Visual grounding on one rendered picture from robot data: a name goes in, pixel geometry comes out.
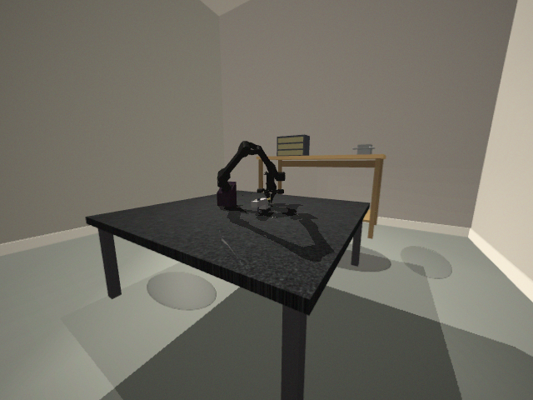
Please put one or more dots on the white rectangular block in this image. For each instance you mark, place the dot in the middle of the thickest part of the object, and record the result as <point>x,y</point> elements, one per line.
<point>261,204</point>

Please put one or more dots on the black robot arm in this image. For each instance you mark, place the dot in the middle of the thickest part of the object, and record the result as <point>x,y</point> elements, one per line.
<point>245,149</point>

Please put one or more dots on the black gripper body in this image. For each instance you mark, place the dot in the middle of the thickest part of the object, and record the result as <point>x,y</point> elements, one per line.
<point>270,186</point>

